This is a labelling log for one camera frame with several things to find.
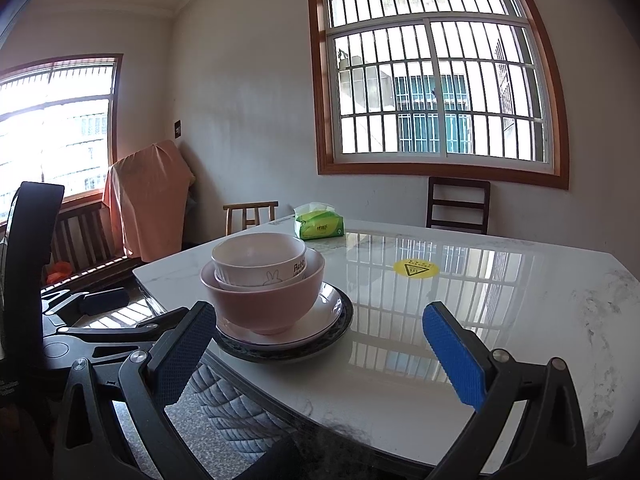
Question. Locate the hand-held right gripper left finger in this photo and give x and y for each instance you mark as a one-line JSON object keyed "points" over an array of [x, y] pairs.
{"points": [[182, 355]]}

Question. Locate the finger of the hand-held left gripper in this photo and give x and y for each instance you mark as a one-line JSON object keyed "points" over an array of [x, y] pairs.
{"points": [[125, 335], [102, 300]]}

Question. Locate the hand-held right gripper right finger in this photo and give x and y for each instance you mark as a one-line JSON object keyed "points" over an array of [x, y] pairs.
{"points": [[452, 357]]}

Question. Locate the white bowl with orange band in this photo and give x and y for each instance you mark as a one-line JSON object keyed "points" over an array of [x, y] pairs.
{"points": [[240, 286]]}

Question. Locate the pink bowl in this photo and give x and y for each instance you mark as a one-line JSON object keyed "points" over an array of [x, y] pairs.
{"points": [[265, 305]]}

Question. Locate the large blue patterned plate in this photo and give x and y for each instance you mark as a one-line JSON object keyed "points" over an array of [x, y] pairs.
{"points": [[340, 327]]}

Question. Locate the white bowl with rabbit print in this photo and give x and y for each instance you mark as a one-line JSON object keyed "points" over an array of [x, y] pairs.
{"points": [[255, 260]]}

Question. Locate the white plate with pink flower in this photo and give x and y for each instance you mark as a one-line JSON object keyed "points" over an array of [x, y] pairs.
{"points": [[320, 317]]}

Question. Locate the red object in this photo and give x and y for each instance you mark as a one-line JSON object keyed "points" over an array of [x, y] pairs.
{"points": [[60, 272]]}

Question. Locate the dark wooden bench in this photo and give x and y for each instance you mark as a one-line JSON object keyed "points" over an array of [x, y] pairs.
{"points": [[85, 240]]}

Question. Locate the grey quilted chair cushion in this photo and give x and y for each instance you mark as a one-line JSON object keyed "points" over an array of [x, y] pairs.
{"points": [[235, 410]]}

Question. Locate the yellow round sticker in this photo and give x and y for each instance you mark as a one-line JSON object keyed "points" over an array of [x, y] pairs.
{"points": [[416, 268]]}

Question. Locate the orange cloth cover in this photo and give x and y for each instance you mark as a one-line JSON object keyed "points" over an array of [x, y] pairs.
{"points": [[145, 200]]}

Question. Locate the small barred window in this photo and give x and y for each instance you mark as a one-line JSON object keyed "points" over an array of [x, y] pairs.
{"points": [[55, 130]]}

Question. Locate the dark wooden chair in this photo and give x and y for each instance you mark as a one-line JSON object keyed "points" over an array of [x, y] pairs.
{"points": [[457, 200]]}

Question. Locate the light wooden chair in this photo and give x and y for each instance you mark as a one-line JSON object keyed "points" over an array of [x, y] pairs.
{"points": [[250, 207]]}

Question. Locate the green tissue pack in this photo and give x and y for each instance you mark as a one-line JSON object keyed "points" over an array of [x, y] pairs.
{"points": [[320, 227]]}

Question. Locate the large barred window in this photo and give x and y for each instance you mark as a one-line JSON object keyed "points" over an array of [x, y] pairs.
{"points": [[440, 75]]}

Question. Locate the black wall switch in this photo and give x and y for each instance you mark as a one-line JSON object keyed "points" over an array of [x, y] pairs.
{"points": [[177, 128]]}

